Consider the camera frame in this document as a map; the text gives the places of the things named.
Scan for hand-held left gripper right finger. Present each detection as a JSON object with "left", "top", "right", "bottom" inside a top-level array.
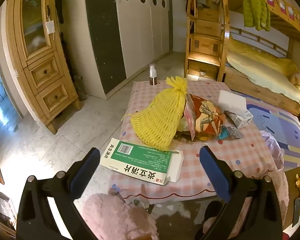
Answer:
[{"left": 195, "top": 146, "right": 283, "bottom": 240}]

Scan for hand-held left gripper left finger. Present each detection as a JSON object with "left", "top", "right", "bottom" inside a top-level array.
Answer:
[{"left": 16, "top": 147, "right": 101, "bottom": 240}]

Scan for green and white medicine box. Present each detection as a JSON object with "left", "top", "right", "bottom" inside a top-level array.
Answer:
[{"left": 99, "top": 137, "right": 184, "bottom": 186}]

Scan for pink checked tablecloth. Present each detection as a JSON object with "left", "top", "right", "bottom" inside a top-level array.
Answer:
[{"left": 109, "top": 80, "right": 278, "bottom": 200}]

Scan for small colourful wrapped toy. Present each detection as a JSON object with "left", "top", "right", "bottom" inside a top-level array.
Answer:
[{"left": 216, "top": 126, "right": 243, "bottom": 140}]

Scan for pink fuzzy stool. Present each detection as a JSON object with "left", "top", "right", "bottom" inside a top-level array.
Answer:
[{"left": 82, "top": 192, "right": 160, "bottom": 240}]

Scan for red snack bag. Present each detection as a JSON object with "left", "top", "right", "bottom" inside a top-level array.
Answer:
[{"left": 184, "top": 94, "right": 227, "bottom": 142}]

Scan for small crushed white carton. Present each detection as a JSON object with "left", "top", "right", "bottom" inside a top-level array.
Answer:
[{"left": 225, "top": 110, "right": 254, "bottom": 128}]

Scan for translucent purple plastic bag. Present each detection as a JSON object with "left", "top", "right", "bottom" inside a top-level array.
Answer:
[{"left": 261, "top": 130, "right": 285, "bottom": 170}]

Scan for white foam block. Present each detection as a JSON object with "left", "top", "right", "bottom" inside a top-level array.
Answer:
[{"left": 218, "top": 89, "right": 248, "bottom": 113}]

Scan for yellow foam fruit net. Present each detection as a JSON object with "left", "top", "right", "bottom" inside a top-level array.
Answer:
[{"left": 122, "top": 77, "right": 188, "bottom": 152}]

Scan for purple patterned rug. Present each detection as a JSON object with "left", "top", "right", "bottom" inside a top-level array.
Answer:
[{"left": 245, "top": 96, "right": 300, "bottom": 168}]

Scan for black knife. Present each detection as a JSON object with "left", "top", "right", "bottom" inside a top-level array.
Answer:
[{"left": 292, "top": 197, "right": 300, "bottom": 228}]

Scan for wooden bunk bed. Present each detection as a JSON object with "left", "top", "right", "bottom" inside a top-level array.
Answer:
[{"left": 220, "top": 0, "right": 300, "bottom": 117}]

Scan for wooden cabinet with drawers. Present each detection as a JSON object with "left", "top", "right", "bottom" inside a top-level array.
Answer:
[{"left": 5, "top": 0, "right": 82, "bottom": 134}]

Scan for white and brown bottle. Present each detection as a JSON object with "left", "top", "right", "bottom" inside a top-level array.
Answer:
[{"left": 149, "top": 64, "right": 158, "bottom": 86}]

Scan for yellow bedding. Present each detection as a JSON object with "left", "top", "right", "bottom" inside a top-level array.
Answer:
[{"left": 226, "top": 39, "right": 300, "bottom": 107}]

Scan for wooden stair drawers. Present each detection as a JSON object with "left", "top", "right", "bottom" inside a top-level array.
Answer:
[{"left": 185, "top": 0, "right": 228, "bottom": 82}]

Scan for dark wardrobe panel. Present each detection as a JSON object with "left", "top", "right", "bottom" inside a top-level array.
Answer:
[{"left": 84, "top": 0, "right": 127, "bottom": 95}]

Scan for white paper tag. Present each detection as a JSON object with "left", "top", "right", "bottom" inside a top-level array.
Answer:
[{"left": 45, "top": 20, "right": 56, "bottom": 34}]

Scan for green puffer jacket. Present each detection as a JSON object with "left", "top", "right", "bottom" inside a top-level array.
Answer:
[{"left": 242, "top": 0, "right": 272, "bottom": 32}]

